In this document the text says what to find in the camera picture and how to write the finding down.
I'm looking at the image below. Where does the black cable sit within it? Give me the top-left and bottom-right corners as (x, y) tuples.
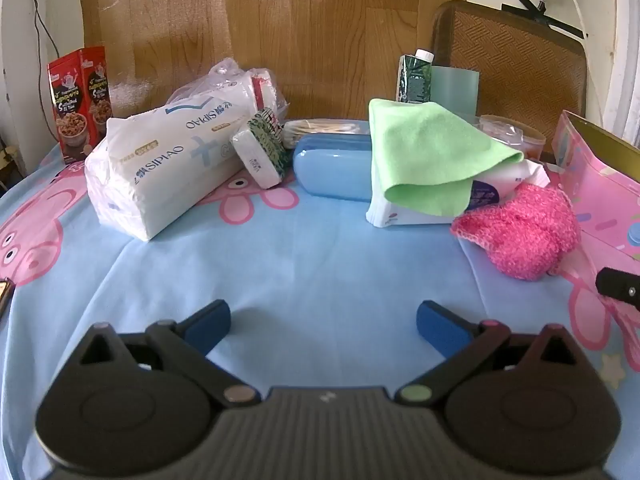
(27, 0), (63, 61)

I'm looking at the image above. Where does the clear plastic bag with tissues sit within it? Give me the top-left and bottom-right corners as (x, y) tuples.
(165, 57), (291, 126)

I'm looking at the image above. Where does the green microfiber cloth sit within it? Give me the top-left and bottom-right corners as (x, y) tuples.
(368, 98), (525, 216)

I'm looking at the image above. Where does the black tape cross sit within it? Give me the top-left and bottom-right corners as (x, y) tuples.
(501, 0), (586, 38)

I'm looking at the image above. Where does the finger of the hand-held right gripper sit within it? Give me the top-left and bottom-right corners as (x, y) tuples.
(595, 267), (640, 311)

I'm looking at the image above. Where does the red snack box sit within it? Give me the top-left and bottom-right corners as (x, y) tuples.
(47, 46), (115, 165)

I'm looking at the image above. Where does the wooden board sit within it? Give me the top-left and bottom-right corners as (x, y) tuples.
(79, 0), (473, 123)

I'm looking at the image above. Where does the white wet wipes pack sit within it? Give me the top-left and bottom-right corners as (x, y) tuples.
(366, 157), (551, 228)

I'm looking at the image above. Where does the brown woven chair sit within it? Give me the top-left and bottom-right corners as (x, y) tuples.
(431, 0), (587, 161)

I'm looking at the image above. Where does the blue glasses case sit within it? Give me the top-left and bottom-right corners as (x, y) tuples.
(292, 133), (375, 203)

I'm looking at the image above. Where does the pink fuzzy cloth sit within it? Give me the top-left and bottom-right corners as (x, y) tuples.
(450, 182), (582, 281)

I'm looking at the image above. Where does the small green patterned tissue pack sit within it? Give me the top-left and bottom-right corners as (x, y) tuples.
(230, 108), (293, 190)

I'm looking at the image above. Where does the large white tissue pack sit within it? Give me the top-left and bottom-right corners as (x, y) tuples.
(84, 89), (261, 242)

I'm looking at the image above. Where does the pale green plastic cup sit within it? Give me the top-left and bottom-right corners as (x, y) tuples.
(430, 66), (480, 122)

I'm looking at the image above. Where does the green drink carton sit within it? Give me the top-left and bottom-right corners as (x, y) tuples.
(396, 49), (435, 105)

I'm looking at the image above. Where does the pink gift box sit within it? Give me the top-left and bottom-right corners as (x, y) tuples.
(552, 110), (640, 266)

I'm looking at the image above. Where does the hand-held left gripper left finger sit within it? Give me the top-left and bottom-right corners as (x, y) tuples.
(65, 299), (262, 408)

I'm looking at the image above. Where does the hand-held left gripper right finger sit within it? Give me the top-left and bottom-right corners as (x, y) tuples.
(395, 300), (582, 408)

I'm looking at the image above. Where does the round plastic food can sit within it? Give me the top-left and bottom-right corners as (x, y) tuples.
(477, 114), (547, 161)

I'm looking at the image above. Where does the cotton swab pack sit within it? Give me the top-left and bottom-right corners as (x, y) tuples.
(282, 119), (373, 150)

